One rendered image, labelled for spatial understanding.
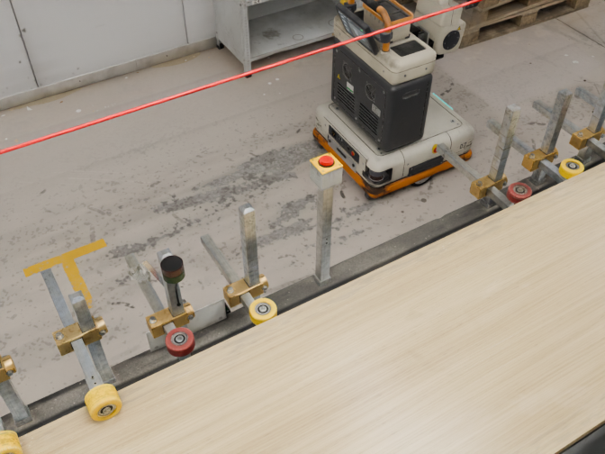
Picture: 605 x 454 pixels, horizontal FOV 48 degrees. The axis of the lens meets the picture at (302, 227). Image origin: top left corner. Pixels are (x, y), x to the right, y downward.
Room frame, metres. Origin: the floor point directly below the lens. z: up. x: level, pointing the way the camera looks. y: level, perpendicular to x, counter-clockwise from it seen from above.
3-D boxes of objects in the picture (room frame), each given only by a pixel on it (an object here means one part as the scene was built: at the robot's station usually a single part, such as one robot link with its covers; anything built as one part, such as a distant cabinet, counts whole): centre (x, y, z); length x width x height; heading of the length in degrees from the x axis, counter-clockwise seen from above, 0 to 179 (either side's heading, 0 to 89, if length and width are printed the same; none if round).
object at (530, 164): (2.00, -0.90, 0.83); 0.14 x 0.06 x 0.05; 121
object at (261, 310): (1.22, 0.11, 0.85); 0.08 x 0.08 x 0.11
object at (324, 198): (1.50, -0.07, 0.93); 0.05 x 0.05 x 0.45; 31
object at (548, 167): (2.03, -0.86, 0.83); 0.43 x 0.03 x 0.04; 31
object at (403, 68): (2.97, -0.41, 0.59); 0.55 x 0.34 x 0.83; 30
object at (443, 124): (3.01, -0.49, 0.16); 0.67 x 0.64 x 0.25; 120
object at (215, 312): (1.28, 0.36, 0.75); 0.26 x 0.01 x 0.10; 121
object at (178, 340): (1.11, 0.34, 0.85); 0.08 x 0.08 x 0.11
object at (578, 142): (2.13, -1.11, 0.83); 0.14 x 0.06 x 0.05; 121
